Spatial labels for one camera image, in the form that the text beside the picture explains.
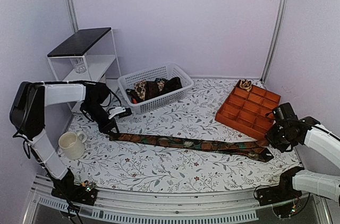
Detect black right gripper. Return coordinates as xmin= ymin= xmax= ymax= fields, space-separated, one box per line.
xmin=265 ymin=123 xmax=296 ymax=153

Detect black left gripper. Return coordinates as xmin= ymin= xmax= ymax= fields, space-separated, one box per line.
xmin=83 ymin=101 xmax=121 ymax=137

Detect green brown patterned tie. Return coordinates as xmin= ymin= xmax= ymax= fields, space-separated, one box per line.
xmin=109 ymin=132 xmax=274 ymax=162

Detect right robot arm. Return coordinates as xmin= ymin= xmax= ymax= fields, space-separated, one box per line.
xmin=258 ymin=102 xmax=339 ymax=204

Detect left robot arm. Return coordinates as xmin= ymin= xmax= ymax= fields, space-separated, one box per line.
xmin=10 ymin=80 xmax=120 ymax=200

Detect orange compartment tray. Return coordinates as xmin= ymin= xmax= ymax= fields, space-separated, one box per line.
xmin=215 ymin=80 xmax=281 ymax=141

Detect cream ceramic mug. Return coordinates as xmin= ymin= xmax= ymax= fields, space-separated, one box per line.
xmin=58 ymin=131 xmax=87 ymax=160

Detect clear drinking glass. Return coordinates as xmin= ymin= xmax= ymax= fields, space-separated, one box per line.
xmin=70 ymin=57 xmax=87 ymax=74

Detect cream paisley tie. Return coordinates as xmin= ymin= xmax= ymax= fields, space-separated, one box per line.
xmin=134 ymin=80 xmax=147 ymax=101

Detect white shelf with black top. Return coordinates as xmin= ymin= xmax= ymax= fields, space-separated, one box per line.
xmin=47 ymin=27 xmax=121 ymax=92

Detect rolled beige patterned tie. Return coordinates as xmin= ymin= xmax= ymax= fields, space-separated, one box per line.
xmin=239 ymin=79 xmax=252 ymax=92

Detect dark red patterned tie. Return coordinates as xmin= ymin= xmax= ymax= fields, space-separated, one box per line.
xmin=145 ymin=81 xmax=160 ymax=100

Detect white plastic basket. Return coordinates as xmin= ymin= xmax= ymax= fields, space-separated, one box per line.
xmin=117 ymin=63 xmax=193 ymax=114

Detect black shiny tie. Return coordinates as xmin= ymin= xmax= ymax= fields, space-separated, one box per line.
xmin=160 ymin=77 xmax=182 ymax=94

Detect floral table mat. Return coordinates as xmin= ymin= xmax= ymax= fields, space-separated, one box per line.
xmin=58 ymin=79 xmax=301 ymax=193

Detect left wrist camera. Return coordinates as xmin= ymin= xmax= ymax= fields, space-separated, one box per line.
xmin=108 ymin=106 xmax=132 ymax=119

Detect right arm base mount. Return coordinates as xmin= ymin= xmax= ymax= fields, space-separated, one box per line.
xmin=253 ymin=183 xmax=311 ymax=219

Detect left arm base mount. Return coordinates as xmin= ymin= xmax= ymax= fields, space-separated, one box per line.
xmin=51 ymin=180 xmax=98 ymax=206

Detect metal front rail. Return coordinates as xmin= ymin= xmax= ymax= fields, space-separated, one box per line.
xmin=23 ymin=175 xmax=336 ymax=223

